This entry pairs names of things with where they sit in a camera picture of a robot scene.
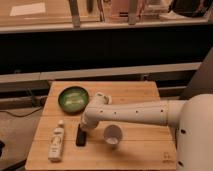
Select black eraser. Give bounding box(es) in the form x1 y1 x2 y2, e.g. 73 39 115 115
76 127 87 147

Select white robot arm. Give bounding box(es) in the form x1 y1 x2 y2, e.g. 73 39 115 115
80 92 213 171

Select green bowl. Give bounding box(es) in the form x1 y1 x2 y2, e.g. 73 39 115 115
58 86 89 114

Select white cup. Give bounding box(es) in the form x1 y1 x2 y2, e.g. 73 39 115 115
103 125 123 146

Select white bottle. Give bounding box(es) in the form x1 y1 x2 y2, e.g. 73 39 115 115
48 120 65 162

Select white paper sheet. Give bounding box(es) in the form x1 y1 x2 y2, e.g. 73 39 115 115
10 2 46 16

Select black cable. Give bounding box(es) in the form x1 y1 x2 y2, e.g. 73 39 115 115
0 106 44 118

